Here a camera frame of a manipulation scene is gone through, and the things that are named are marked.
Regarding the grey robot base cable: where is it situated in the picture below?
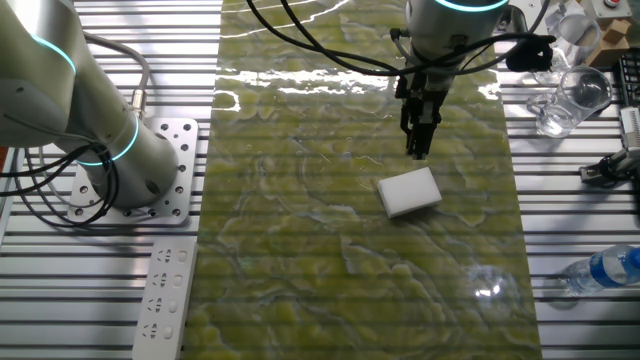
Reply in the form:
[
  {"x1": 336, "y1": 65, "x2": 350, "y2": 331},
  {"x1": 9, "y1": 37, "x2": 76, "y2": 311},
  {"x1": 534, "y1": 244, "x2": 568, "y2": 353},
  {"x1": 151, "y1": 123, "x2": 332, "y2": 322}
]
[{"x1": 82, "y1": 30, "x2": 151, "y2": 121}]

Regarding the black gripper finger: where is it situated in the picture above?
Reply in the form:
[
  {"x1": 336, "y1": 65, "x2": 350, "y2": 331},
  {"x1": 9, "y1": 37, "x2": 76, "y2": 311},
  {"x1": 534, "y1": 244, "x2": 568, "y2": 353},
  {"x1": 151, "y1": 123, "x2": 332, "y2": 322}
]
[
  {"x1": 401, "y1": 112, "x2": 419, "y2": 151},
  {"x1": 408, "y1": 119, "x2": 437, "y2": 161}
]

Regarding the water bottle blue cap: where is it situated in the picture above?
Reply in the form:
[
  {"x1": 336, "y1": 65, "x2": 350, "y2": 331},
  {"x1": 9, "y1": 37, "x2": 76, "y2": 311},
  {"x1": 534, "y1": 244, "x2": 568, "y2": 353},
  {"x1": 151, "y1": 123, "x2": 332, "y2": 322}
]
[{"x1": 564, "y1": 244, "x2": 640, "y2": 296}]

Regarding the silver ribbed camera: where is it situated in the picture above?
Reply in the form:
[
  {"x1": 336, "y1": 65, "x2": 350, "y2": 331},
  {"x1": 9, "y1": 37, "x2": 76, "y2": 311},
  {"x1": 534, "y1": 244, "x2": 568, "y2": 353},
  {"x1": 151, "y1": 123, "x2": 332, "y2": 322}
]
[{"x1": 618, "y1": 106, "x2": 640, "y2": 151}]

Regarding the wooden block puzzle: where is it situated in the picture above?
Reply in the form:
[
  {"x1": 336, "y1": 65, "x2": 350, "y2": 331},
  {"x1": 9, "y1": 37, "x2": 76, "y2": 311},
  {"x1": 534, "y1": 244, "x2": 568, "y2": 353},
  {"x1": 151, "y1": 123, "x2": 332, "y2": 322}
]
[{"x1": 585, "y1": 18, "x2": 632, "y2": 69}]

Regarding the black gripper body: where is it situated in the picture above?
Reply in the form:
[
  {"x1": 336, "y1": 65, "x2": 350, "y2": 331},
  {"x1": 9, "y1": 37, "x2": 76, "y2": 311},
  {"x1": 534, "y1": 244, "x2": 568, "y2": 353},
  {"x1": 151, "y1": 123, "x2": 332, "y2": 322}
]
[{"x1": 394, "y1": 73, "x2": 451, "y2": 127}]

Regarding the black keyboard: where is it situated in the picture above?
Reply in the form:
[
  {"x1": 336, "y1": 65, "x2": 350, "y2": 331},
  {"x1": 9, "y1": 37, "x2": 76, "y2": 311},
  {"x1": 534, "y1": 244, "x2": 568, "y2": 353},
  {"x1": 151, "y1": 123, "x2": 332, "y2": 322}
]
[{"x1": 617, "y1": 52, "x2": 640, "y2": 109}]

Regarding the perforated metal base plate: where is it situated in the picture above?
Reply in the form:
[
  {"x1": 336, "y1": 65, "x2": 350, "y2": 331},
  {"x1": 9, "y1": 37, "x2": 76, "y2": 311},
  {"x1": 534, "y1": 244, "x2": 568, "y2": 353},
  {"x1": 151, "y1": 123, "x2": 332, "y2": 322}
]
[{"x1": 67, "y1": 117, "x2": 200, "y2": 226}]

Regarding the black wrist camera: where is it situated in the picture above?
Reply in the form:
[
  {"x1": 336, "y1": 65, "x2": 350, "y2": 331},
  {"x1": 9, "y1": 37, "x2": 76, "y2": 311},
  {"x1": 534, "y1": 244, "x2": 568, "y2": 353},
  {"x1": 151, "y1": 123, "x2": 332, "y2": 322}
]
[{"x1": 505, "y1": 33, "x2": 557, "y2": 74}]

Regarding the white sponge block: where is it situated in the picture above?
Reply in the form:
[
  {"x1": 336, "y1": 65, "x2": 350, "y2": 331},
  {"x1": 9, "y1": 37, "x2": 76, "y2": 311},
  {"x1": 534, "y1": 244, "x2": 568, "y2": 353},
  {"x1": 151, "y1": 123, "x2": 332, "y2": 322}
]
[{"x1": 376, "y1": 166, "x2": 444, "y2": 219}]

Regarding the black camera cable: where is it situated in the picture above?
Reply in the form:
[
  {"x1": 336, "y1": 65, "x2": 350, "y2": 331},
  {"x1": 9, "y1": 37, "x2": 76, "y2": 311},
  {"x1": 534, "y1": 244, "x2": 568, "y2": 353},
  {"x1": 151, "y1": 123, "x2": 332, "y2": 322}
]
[{"x1": 277, "y1": 0, "x2": 557, "y2": 79}]

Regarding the emergency stop button box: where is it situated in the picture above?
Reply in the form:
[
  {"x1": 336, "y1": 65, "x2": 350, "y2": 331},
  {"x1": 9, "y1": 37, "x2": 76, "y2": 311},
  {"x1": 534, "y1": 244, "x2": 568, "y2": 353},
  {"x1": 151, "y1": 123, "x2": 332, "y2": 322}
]
[{"x1": 592, "y1": 0, "x2": 632, "y2": 21}]

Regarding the black clamp tool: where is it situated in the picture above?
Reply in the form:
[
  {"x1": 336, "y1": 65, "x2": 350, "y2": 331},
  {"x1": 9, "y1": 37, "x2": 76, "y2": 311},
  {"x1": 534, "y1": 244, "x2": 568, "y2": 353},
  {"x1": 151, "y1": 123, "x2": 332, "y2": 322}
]
[{"x1": 579, "y1": 147, "x2": 640, "y2": 189}]

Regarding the black base cable bundle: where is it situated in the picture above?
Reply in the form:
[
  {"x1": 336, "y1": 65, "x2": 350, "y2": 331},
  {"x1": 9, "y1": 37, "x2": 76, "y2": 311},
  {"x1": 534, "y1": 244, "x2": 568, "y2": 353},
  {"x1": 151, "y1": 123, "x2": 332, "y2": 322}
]
[{"x1": 0, "y1": 142, "x2": 121, "y2": 229}]

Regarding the white power strip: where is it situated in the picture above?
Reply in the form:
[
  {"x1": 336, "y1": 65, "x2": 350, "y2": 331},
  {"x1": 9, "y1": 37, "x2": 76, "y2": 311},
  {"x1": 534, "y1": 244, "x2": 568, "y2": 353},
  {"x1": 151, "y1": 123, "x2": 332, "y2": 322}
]
[{"x1": 131, "y1": 238, "x2": 199, "y2": 360}]

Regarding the green marble pattern mat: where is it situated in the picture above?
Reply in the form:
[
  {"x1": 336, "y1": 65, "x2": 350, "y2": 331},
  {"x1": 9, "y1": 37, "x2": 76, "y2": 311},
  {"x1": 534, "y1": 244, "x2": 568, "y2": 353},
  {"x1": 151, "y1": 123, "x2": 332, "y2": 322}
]
[{"x1": 182, "y1": 0, "x2": 544, "y2": 360}]

